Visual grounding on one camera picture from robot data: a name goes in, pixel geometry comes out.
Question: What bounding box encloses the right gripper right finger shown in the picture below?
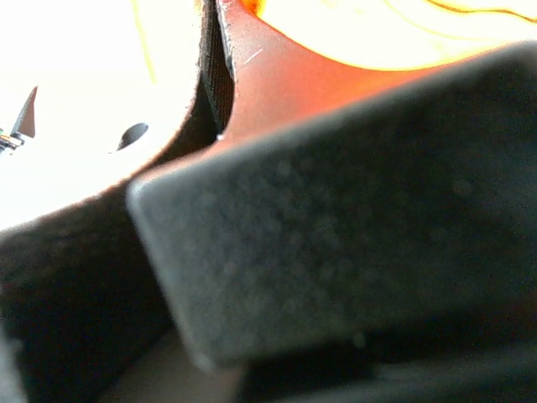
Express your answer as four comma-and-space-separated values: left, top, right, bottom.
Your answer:
125, 0, 537, 373

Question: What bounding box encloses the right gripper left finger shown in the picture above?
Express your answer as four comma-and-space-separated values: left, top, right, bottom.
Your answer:
1, 1, 233, 402

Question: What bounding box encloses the orange t shirt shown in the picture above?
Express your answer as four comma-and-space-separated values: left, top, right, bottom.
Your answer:
242, 0, 536, 71

